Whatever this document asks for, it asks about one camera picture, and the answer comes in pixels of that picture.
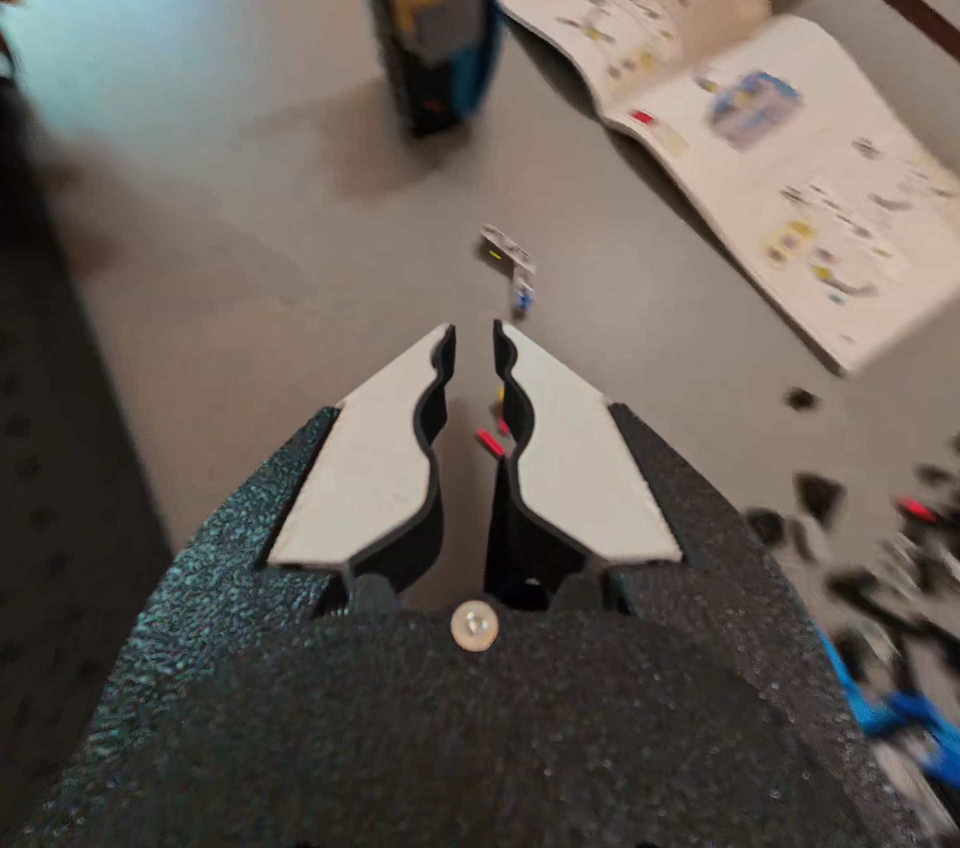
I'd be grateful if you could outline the grey angled beam piece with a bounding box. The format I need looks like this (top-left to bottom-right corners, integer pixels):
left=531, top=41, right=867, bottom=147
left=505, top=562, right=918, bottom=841
left=478, top=224, right=537, bottom=324

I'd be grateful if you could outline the blue grey brick robot model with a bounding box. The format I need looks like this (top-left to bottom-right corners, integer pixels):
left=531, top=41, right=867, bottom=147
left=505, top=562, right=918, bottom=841
left=352, top=0, right=515, bottom=140

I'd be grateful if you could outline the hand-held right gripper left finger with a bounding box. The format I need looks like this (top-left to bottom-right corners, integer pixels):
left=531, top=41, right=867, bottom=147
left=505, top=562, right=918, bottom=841
left=266, top=323, right=457, bottom=597

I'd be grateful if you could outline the grey desk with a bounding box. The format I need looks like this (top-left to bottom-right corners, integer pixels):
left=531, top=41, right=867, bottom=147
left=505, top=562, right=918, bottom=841
left=0, top=0, right=960, bottom=751

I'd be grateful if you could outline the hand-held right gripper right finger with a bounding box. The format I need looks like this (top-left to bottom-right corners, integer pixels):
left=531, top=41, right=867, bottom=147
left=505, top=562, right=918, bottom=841
left=483, top=319, right=684, bottom=610

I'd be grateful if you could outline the open instruction booklet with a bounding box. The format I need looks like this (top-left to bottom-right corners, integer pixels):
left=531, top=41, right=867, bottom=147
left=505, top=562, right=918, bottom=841
left=495, top=0, right=960, bottom=378

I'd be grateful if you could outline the pile of small brick pieces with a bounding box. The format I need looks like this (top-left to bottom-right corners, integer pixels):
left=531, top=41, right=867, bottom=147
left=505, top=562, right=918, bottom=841
left=742, top=386, right=960, bottom=834

